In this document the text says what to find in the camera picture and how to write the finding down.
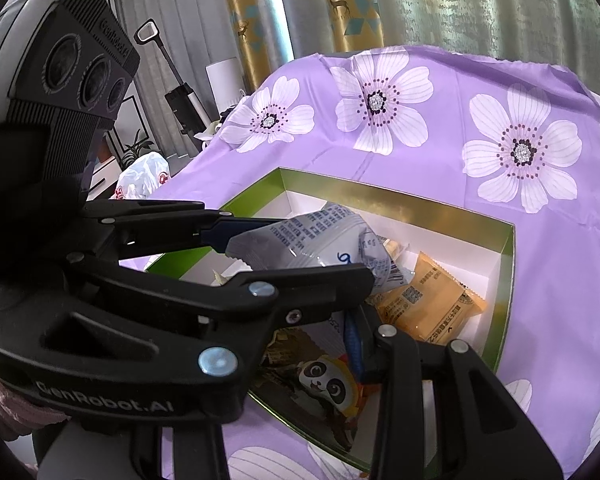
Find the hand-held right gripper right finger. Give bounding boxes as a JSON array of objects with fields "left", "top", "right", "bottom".
[{"left": 344, "top": 304, "right": 565, "bottom": 480}]

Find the orange snack packet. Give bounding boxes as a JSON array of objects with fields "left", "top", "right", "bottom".
[{"left": 367, "top": 251, "right": 488, "bottom": 347}]

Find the green cardboard box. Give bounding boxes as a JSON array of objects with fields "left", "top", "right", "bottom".
[{"left": 145, "top": 166, "right": 516, "bottom": 473}]

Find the yellow patterned curtain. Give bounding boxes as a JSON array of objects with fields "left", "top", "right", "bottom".
[{"left": 219, "top": 0, "right": 381, "bottom": 96}]

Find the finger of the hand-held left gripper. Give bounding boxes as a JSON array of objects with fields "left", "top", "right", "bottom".
[
  {"left": 35, "top": 255, "right": 377, "bottom": 412},
  {"left": 82, "top": 200, "right": 283, "bottom": 262}
]

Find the white red snack packet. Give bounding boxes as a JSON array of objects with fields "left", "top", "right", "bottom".
[{"left": 310, "top": 317, "right": 353, "bottom": 361}]

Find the potted plant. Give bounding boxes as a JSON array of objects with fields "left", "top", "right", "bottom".
[{"left": 122, "top": 130, "right": 153, "bottom": 171}]

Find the silver snack packet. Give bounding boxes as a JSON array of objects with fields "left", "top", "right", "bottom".
[{"left": 225, "top": 201, "right": 416, "bottom": 297}]

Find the purple floral cloth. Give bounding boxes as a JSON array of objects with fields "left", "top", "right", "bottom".
[{"left": 145, "top": 46, "right": 600, "bottom": 480}]

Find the brown black snack packet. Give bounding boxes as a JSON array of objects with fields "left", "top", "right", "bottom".
[{"left": 260, "top": 327, "right": 331, "bottom": 362}]

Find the white plastic bag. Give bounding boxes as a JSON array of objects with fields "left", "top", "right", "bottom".
[{"left": 111, "top": 151, "right": 172, "bottom": 201}]

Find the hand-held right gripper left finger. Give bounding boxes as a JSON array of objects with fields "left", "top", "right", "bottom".
[{"left": 130, "top": 422, "right": 228, "bottom": 480}]

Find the grey green curtain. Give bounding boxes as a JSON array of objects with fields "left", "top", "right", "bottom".
[{"left": 275, "top": 0, "right": 600, "bottom": 68}]

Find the white panel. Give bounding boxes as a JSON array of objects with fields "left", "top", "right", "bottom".
[{"left": 205, "top": 59, "right": 246, "bottom": 111}]

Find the black upright vacuum cleaner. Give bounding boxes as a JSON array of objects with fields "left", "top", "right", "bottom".
[{"left": 134, "top": 19, "right": 203, "bottom": 156}]

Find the panda print snack packet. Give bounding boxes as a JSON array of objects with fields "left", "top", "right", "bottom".
[{"left": 252, "top": 350, "right": 376, "bottom": 456}]

